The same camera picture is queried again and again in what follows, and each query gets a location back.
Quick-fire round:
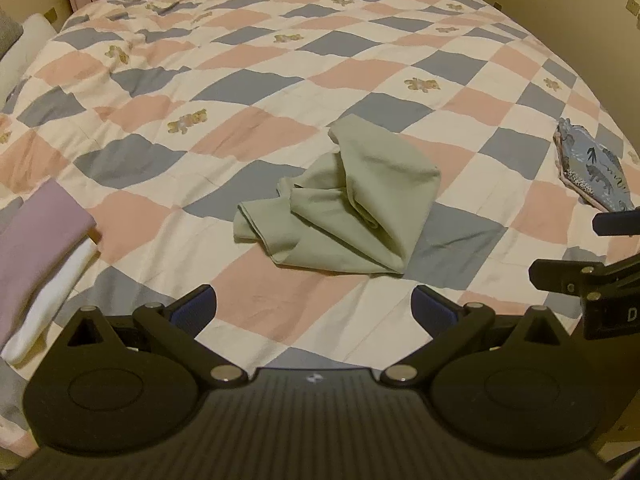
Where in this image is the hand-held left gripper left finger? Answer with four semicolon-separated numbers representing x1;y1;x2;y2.
65;284;249;388

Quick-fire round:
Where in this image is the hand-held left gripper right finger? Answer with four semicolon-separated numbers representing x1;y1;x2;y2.
382;284;576;388

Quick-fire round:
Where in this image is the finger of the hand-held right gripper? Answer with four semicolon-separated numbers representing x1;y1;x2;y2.
529;258;640;302
592;208;640;236

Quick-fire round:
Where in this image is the pale green garment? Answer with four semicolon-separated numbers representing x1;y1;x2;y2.
232;114;442;277

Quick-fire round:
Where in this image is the blue animal print garment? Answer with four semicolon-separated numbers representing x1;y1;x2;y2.
552;117;636;213

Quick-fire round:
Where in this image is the folded white garment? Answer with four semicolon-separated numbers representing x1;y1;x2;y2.
0;237;98;366

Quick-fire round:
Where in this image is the folded purple garment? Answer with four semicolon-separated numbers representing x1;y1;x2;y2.
0;180;98;336

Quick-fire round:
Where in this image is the checkered bear print quilt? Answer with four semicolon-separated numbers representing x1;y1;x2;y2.
0;0;640;461

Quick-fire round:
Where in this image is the white pillow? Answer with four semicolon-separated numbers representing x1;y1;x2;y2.
0;14;57;103

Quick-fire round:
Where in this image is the grey pillow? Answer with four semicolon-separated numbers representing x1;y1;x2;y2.
0;7;23;56

